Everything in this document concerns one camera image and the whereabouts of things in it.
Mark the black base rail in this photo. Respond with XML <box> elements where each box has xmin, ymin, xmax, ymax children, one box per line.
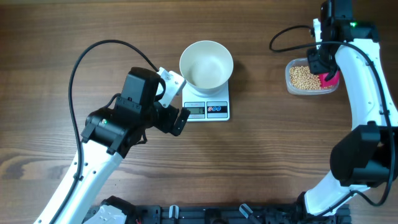
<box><xmin>125</xmin><ymin>205</ymin><xmax>352</xmax><ymax>224</ymax></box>

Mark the white digital kitchen scale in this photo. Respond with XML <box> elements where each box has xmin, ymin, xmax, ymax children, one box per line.
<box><xmin>182</xmin><ymin>82</ymin><xmax>230</xmax><ymax>122</ymax></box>

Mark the pink measuring scoop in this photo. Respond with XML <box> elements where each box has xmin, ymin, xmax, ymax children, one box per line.
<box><xmin>318</xmin><ymin>71</ymin><xmax>340</xmax><ymax>88</ymax></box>

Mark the clear plastic container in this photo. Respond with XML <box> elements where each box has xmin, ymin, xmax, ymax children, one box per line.
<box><xmin>285</xmin><ymin>58</ymin><xmax>339</xmax><ymax>95</ymax></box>

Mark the soybeans pile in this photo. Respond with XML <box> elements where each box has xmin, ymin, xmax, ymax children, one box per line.
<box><xmin>289</xmin><ymin>66</ymin><xmax>331</xmax><ymax>90</ymax></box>

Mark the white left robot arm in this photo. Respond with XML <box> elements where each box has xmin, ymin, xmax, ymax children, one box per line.
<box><xmin>36</xmin><ymin>67</ymin><xmax>190</xmax><ymax>223</ymax></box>

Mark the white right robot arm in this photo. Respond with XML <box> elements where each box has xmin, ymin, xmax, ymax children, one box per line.
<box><xmin>303</xmin><ymin>1</ymin><xmax>397</xmax><ymax>220</ymax></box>

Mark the white bowl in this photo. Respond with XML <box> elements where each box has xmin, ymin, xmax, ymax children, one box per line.
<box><xmin>179</xmin><ymin>40</ymin><xmax>234</xmax><ymax>95</ymax></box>

